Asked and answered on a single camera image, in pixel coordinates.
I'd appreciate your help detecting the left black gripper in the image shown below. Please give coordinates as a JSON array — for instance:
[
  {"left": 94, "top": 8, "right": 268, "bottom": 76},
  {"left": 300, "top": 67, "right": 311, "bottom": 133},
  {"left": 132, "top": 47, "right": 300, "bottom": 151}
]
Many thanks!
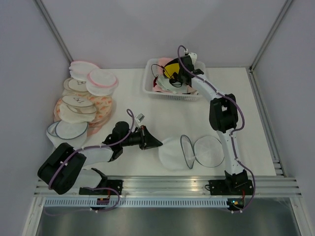
[{"left": 121, "top": 125, "right": 163, "bottom": 150}]

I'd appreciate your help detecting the yellow bra black trim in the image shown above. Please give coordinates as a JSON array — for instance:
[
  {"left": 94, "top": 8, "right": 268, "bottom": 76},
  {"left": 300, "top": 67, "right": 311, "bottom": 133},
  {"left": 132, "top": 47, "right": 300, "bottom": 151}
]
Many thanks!
[{"left": 163, "top": 59, "right": 183, "bottom": 88}]

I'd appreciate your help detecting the white mesh blue-trim laundry bag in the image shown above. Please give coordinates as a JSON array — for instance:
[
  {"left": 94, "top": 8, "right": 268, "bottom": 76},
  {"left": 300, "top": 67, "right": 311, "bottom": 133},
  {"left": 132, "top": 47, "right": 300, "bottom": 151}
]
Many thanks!
[{"left": 158, "top": 135, "right": 224, "bottom": 171}]

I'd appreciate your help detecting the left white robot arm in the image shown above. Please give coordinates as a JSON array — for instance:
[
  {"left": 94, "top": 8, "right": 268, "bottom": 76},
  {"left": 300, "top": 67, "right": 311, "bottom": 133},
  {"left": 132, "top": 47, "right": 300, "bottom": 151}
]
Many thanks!
[{"left": 37, "top": 121, "right": 163, "bottom": 195}]

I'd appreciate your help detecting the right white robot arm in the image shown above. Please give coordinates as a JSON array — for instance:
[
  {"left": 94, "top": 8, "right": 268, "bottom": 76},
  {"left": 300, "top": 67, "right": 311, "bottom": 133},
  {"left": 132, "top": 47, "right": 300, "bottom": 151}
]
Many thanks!
[{"left": 177, "top": 54, "right": 255, "bottom": 196}]

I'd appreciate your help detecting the white bra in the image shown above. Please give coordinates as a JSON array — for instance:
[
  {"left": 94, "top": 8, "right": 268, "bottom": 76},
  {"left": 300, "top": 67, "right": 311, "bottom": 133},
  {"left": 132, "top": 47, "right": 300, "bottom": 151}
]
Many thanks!
[{"left": 156, "top": 75, "right": 188, "bottom": 94}]

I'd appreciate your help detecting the orange patterned laundry bag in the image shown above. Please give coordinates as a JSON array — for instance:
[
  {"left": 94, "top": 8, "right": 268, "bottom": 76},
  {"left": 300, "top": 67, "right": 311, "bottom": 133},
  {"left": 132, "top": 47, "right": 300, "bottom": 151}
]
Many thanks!
[{"left": 54, "top": 94, "right": 113, "bottom": 136}]

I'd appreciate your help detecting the blue-trim mesh bag on pile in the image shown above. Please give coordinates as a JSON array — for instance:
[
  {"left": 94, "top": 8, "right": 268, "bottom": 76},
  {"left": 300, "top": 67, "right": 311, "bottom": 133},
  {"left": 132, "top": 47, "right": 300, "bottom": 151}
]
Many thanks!
[{"left": 46, "top": 120, "right": 89, "bottom": 148}]

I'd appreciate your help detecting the pink-trim mesh laundry bag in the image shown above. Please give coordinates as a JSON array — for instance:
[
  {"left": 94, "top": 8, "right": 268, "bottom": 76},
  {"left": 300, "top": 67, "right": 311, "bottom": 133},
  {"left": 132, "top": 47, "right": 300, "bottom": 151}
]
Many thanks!
[{"left": 86, "top": 69, "right": 119, "bottom": 96}]

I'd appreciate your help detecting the beige bag with bra print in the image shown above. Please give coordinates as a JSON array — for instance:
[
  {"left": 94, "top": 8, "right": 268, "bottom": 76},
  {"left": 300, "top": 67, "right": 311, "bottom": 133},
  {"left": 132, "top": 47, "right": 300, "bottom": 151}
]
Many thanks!
[{"left": 59, "top": 95, "right": 97, "bottom": 123}]

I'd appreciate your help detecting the beige-trim mesh laundry bag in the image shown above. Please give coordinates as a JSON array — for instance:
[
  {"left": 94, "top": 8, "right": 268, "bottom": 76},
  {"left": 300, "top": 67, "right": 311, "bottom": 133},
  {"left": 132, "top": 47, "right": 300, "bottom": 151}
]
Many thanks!
[{"left": 63, "top": 78, "right": 88, "bottom": 95}]

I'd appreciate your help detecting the pink-trim bag at back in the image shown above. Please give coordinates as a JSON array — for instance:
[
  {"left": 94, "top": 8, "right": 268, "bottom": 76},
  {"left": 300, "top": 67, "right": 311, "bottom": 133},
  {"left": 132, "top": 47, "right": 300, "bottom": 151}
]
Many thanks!
[{"left": 69, "top": 60, "right": 99, "bottom": 82}]

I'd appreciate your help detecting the white plastic basket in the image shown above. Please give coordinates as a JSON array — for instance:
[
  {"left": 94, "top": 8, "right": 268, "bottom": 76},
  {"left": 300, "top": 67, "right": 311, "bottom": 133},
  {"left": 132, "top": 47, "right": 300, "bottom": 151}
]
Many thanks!
[{"left": 142, "top": 59, "right": 202, "bottom": 101}]

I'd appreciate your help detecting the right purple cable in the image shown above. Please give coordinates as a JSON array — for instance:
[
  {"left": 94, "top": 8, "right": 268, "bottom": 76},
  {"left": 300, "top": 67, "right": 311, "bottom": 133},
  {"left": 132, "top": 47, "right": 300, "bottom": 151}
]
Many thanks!
[{"left": 177, "top": 45, "right": 256, "bottom": 214}]

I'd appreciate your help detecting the purple cable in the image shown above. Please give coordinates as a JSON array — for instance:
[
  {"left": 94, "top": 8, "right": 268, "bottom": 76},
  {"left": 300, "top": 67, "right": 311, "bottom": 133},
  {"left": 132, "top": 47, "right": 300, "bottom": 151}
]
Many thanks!
[
  {"left": 177, "top": 45, "right": 256, "bottom": 214},
  {"left": 48, "top": 109, "right": 136, "bottom": 190}
]

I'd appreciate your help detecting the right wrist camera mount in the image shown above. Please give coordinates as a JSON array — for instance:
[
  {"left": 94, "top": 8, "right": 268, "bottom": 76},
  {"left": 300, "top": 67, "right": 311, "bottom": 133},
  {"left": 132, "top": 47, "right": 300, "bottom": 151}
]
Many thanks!
[{"left": 185, "top": 50, "right": 197, "bottom": 65}]

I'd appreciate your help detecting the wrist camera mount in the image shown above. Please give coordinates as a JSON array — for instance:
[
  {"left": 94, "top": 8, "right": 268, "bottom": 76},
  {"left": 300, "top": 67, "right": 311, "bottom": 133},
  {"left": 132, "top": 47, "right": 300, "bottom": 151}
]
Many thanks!
[
  {"left": 135, "top": 114, "right": 145, "bottom": 127},
  {"left": 185, "top": 50, "right": 197, "bottom": 65}
]

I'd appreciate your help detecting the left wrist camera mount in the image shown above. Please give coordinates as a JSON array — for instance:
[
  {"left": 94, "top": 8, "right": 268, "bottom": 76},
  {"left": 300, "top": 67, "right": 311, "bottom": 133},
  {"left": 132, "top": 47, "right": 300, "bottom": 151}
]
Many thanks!
[{"left": 135, "top": 114, "right": 145, "bottom": 127}]

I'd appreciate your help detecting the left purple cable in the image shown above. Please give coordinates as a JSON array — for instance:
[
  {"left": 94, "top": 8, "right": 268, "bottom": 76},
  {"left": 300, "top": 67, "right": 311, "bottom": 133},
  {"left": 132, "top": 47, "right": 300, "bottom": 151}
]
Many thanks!
[{"left": 48, "top": 109, "right": 136, "bottom": 190}]

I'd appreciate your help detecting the white slotted cable duct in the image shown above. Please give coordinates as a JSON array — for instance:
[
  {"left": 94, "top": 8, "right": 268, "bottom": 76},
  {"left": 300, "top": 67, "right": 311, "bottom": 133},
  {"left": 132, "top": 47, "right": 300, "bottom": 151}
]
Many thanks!
[{"left": 44, "top": 197, "right": 228, "bottom": 208}]

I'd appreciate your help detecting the right aluminium frame post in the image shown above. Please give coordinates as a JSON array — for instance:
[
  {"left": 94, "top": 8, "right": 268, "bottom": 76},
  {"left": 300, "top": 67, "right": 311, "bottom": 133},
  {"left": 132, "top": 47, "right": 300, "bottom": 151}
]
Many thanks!
[{"left": 249, "top": 0, "right": 294, "bottom": 73}]

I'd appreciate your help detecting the aluminium frame post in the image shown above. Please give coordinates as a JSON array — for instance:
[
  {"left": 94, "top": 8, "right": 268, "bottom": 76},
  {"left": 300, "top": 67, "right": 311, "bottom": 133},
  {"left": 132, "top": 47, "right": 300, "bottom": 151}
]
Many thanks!
[
  {"left": 33, "top": 0, "right": 73, "bottom": 63},
  {"left": 249, "top": 0, "right": 294, "bottom": 73}
]

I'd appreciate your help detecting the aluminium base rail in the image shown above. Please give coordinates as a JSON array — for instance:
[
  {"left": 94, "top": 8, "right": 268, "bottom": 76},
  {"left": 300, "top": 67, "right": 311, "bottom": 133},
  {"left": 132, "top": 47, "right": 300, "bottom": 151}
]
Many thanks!
[{"left": 34, "top": 176, "right": 302, "bottom": 197}]

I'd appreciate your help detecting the right aluminium table-edge rail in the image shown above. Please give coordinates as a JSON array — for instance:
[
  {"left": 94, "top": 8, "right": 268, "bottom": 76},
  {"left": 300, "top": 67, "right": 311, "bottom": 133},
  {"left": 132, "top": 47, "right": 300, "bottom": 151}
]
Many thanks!
[{"left": 246, "top": 67, "right": 287, "bottom": 177}]

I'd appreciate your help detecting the left aluminium frame post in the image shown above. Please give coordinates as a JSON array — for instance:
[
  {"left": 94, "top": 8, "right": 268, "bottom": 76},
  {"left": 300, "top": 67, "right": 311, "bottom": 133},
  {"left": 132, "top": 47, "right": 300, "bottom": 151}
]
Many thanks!
[{"left": 33, "top": 0, "right": 73, "bottom": 63}]

